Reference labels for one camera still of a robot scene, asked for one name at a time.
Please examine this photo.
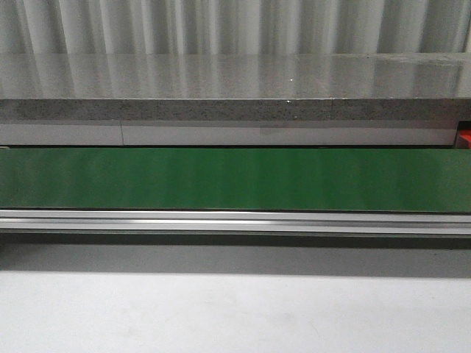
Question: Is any red object at right edge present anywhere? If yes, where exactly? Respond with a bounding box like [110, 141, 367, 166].
[456, 129, 471, 149]

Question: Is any green conveyor belt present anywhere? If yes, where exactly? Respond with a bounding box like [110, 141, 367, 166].
[1, 147, 470, 213]

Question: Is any aluminium conveyor side rail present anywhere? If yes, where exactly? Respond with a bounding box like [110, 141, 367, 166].
[1, 210, 470, 238]

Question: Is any grey stone counter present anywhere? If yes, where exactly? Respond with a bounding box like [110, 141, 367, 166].
[0, 53, 471, 148]

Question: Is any grey pleated curtain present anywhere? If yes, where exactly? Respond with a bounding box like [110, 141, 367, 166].
[1, 1, 470, 54]

